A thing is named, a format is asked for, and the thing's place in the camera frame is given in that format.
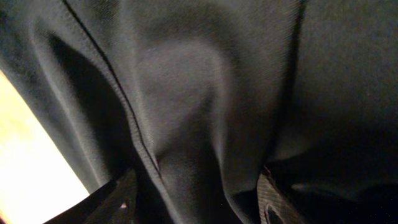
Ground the black leggings red waistband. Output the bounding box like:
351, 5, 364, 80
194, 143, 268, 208
1, 0, 397, 223

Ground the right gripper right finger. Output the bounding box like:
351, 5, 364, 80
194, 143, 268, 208
257, 167, 308, 224

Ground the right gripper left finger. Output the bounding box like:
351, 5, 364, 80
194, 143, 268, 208
46, 169, 137, 224

